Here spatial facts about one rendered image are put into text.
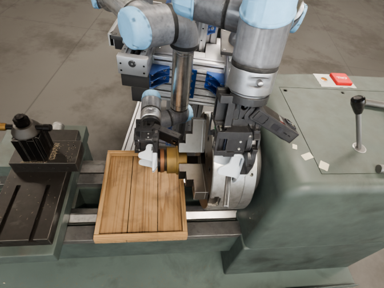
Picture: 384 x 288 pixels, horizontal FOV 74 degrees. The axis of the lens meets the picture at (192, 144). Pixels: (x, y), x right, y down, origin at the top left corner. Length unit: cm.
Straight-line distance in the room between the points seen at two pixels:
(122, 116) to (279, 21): 224
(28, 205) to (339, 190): 87
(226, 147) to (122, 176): 64
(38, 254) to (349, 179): 87
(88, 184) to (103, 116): 155
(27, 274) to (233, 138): 109
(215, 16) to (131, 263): 103
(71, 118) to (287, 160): 219
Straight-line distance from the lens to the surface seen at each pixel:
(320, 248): 112
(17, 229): 92
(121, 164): 106
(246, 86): 41
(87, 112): 263
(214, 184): 70
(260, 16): 39
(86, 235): 96
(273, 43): 40
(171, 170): 80
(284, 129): 49
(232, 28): 51
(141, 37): 79
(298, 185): 66
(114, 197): 98
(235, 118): 46
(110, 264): 126
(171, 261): 125
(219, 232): 96
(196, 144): 80
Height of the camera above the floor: 174
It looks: 49 degrees down
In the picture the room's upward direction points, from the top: 10 degrees clockwise
